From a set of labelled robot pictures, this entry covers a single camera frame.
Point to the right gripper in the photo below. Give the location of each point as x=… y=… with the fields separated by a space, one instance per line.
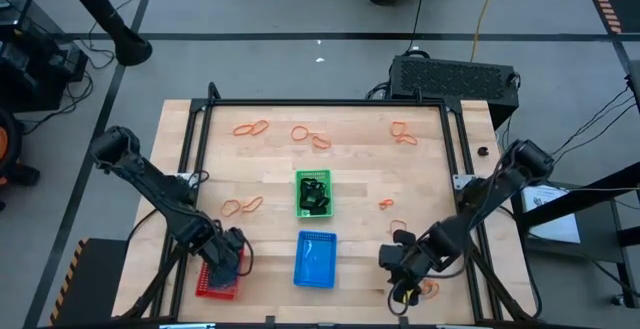
x=417 y=264

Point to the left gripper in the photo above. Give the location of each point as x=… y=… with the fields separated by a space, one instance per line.
x=225 y=246

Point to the black rubber band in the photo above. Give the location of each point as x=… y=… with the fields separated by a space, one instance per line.
x=320 y=201
x=317 y=212
x=303 y=189
x=307 y=204
x=320 y=185

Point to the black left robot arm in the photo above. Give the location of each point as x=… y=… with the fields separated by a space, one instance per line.
x=150 y=179

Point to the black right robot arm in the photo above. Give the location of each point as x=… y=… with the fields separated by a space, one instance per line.
x=500 y=184

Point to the yellow tag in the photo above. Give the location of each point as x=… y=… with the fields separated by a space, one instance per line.
x=412 y=297

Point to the red plastic basket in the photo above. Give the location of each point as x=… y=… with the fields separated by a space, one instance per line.
x=202 y=291

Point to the black table clamp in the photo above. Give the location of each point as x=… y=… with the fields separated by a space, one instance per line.
x=270 y=323
x=404 y=323

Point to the silver edge plate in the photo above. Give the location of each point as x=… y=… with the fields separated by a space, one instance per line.
x=187 y=326

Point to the blue plastic basket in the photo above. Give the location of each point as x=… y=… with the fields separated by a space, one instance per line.
x=315 y=269

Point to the green plastic basket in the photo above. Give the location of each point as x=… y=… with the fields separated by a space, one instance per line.
x=300 y=174

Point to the small black knob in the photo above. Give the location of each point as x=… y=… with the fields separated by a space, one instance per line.
x=482 y=151

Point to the white paper sheet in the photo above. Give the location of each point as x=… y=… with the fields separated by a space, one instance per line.
x=560 y=229

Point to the black metal stand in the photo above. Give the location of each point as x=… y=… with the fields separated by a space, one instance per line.
x=580 y=201

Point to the black caster wheel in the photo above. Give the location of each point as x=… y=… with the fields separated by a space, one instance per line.
x=618 y=300

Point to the black perforated computer case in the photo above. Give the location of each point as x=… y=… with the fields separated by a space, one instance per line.
x=450 y=79

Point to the black pole stand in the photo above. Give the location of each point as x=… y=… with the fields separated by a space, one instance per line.
x=131 y=46

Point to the orange black wheeled device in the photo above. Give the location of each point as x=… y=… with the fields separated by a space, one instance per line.
x=7 y=144

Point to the black equipment stack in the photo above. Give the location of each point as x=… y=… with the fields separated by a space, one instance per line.
x=30 y=69

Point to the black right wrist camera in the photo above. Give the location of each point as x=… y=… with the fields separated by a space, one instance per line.
x=390 y=256

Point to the silver arm base bracket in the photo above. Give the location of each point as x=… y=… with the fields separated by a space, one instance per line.
x=460 y=181
x=184 y=176

